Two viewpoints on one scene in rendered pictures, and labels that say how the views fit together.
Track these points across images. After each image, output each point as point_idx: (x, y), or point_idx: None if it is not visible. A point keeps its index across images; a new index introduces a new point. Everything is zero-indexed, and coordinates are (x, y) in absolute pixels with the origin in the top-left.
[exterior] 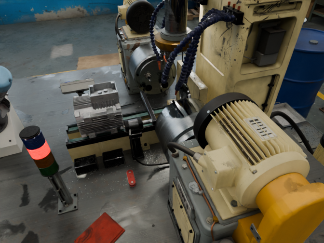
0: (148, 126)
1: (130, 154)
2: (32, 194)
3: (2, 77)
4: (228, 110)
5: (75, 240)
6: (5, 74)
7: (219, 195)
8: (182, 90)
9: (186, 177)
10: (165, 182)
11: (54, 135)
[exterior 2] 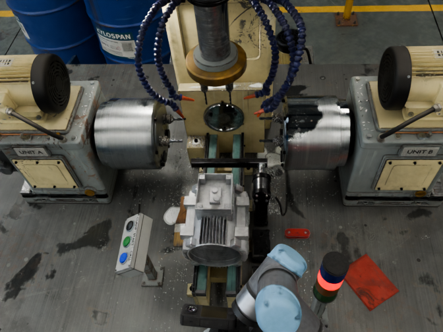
0: (241, 180)
1: (252, 226)
2: None
3: (295, 252)
4: (413, 63)
5: (370, 307)
6: (288, 248)
7: (438, 121)
8: (216, 114)
9: (410, 138)
10: (313, 199)
11: None
